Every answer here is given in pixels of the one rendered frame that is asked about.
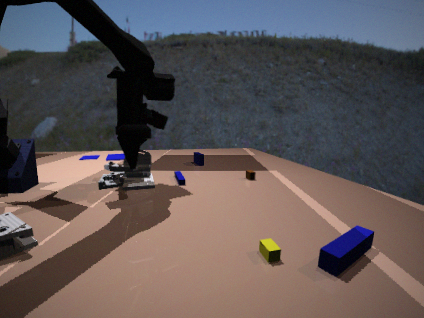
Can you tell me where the small brown block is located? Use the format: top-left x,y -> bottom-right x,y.
246,170 -> 256,181

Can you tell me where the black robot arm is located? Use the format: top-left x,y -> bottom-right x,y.
0,0 -> 175,167

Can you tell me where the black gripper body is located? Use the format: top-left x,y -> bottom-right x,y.
115,98 -> 151,140

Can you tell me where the small yellow block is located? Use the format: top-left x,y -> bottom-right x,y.
259,238 -> 281,262

